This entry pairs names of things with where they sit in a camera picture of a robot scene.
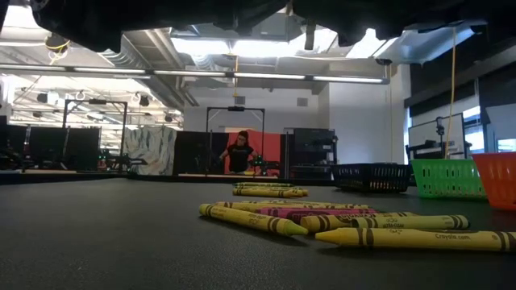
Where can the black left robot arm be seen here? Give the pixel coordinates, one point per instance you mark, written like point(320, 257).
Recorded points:
point(101, 20)

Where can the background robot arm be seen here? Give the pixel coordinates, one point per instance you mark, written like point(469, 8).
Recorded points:
point(121, 161)
point(266, 164)

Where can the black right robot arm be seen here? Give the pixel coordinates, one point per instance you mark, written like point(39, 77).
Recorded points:
point(443, 10)

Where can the long ceiling light strip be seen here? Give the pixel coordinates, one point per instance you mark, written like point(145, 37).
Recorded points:
point(266, 75)

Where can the red backdrop curtain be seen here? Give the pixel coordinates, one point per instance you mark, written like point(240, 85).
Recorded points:
point(270, 147)

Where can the black shelf rack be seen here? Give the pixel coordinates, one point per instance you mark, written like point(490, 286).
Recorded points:
point(310, 149)

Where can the person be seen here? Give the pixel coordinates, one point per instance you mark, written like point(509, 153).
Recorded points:
point(240, 157)

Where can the black backdrop panel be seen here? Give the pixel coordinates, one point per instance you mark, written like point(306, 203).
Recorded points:
point(197, 153)
point(48, 147)

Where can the black plastic mesh basket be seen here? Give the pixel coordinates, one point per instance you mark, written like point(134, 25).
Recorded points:
point(373, 177)

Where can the white patterned backdrop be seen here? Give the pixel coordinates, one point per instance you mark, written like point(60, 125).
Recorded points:
point(151, 149)

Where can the green plastic mesh basket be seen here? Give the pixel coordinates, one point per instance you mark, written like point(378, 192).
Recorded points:
point(447, 179)

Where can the pink crayon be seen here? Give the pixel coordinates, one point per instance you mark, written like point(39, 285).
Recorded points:
point(290, 213)

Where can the orange plastic mesh basket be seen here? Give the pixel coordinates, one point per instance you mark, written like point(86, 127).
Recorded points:
point(500, 181)

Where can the black table mat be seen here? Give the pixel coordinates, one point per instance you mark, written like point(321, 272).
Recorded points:
point(121, 241)

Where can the silver rectangular air duct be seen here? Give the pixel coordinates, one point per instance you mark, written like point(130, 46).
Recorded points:
point(423, 46)

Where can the grey wall vent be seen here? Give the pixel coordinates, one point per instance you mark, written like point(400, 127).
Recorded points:
point(239, 100)
point(302, 102)

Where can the black gantry frame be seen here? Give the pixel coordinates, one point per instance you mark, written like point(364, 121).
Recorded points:
point(94, 102)
point(235, 108)

